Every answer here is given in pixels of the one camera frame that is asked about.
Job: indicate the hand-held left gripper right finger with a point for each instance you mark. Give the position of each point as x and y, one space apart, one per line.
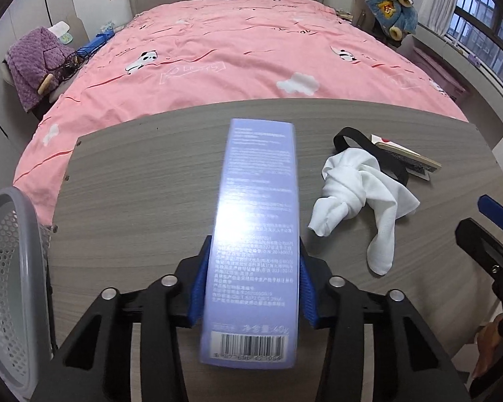
308 293

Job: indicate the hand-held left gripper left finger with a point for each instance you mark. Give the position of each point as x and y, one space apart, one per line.
197 287

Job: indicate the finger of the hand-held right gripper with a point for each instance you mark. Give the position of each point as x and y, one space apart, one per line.
478 236
496 211

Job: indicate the tall lilac carton box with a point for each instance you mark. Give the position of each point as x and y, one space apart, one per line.
258 217

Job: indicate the grey perforated plastic basket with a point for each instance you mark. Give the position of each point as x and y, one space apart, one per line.
12 284

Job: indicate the person's right hand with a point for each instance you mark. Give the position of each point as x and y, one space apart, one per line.
488 347

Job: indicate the white knotted cloth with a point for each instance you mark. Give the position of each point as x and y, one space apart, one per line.
360 192

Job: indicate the dark framed window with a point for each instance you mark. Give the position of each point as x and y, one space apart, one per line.
482 29

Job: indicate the blue plush garment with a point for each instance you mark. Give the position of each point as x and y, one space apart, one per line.
392 10

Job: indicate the bed with pink duvet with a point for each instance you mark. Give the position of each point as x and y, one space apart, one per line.
243 58

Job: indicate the grey chair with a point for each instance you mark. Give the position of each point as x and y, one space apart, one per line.
362 12

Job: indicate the blue flat box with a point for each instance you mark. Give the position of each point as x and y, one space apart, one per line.
99 41

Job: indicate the purple fleece blanket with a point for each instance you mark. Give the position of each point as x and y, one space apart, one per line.
35 63

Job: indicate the small white cloth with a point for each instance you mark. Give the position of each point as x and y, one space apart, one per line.
62 31

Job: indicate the beige chair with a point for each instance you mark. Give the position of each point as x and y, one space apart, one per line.
67 25

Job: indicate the white wardrobe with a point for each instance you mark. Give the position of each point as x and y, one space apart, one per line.
21 4

